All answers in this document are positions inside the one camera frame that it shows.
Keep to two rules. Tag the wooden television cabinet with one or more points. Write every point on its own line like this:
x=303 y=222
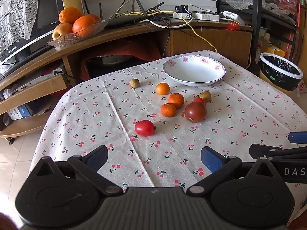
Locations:
x=191 y=40

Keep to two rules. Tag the white lace cloth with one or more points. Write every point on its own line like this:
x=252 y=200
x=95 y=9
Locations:
x=16 y=12

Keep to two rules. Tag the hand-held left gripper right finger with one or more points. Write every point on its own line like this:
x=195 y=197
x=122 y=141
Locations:
x=211 y=159

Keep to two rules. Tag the black television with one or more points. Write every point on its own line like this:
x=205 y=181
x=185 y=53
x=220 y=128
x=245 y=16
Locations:
x=48 y=7

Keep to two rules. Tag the yellow bin with black liner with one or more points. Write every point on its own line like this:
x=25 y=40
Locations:
x=280 y=71

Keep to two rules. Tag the small round red tomato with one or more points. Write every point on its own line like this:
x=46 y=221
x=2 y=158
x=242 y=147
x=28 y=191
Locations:
x=200 y=100

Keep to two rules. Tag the black metal shelf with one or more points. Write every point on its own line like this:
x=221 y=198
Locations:
x=255 y=16

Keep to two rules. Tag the black router with antennas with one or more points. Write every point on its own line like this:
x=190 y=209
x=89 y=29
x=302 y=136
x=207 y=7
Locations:
x=134 y=20

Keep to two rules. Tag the red apple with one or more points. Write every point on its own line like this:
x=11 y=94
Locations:
x=96 y=18

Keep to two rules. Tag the dark purple tomato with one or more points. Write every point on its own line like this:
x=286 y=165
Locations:
x=195 y=112

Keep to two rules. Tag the large orange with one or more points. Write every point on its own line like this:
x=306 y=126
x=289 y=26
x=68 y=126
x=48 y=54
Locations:
x=84 y=25
x=69 y=15

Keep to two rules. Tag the yellow box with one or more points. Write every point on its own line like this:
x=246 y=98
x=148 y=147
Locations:
x=274 y=51

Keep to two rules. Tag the blue and white box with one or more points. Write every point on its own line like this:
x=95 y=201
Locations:
x=19 y=112

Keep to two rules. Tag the small mandarin orange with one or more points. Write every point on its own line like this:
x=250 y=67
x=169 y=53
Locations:
x=162 y=88
x=168 y=110
x=176 y=100

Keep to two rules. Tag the brown longan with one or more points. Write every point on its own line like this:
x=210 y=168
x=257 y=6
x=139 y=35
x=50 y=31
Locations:
x=134 y=83

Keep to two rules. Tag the yellowish longan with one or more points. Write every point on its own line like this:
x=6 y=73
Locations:
x=205 y=95

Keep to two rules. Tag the pink plastic bag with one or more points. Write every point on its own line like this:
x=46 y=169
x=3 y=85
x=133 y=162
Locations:
x=285 y=1

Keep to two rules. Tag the black power adapter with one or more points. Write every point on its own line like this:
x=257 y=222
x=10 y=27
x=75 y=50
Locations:
x=181 y=8

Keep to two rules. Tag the glass fruit bowl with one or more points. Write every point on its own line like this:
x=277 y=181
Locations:
x=62 y=40

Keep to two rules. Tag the white floral rimmed plate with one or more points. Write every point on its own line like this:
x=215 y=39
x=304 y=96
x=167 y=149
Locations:
x=194 y=70

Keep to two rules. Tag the silver set-top box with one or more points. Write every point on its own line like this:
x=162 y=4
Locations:
x=36 y=80

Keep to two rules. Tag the red plastic bag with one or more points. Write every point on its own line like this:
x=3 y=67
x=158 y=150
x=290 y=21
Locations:
x=124 y=49

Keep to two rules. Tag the white modem box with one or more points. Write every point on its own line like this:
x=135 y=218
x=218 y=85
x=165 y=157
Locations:
x=207 y=16

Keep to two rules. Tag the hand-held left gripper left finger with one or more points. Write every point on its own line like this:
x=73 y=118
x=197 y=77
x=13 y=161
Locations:
x=98 y=157

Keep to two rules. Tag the cherry print tablecloth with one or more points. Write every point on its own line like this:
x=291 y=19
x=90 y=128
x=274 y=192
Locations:
x=96 y=124

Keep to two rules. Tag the white power strip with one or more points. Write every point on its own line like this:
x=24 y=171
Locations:
x=182 y=15

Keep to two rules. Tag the red plastic wrapper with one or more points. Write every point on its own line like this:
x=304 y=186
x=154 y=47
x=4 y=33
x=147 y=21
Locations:
x=232 y=25

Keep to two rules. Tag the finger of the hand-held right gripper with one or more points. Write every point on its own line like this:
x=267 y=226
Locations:
x=298 y=138
x=268 y=151

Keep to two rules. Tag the bubble wrap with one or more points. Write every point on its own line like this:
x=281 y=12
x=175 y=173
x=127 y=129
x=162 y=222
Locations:
x=237 y=1

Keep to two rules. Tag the small white device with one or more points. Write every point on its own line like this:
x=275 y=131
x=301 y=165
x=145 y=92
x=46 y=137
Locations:
x=231 y=16

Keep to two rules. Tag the yellowish apple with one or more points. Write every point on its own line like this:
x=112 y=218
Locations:
x=61 y=30

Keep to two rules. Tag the oval red tomato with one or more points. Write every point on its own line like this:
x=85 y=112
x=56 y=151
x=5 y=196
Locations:
x=144 y=128

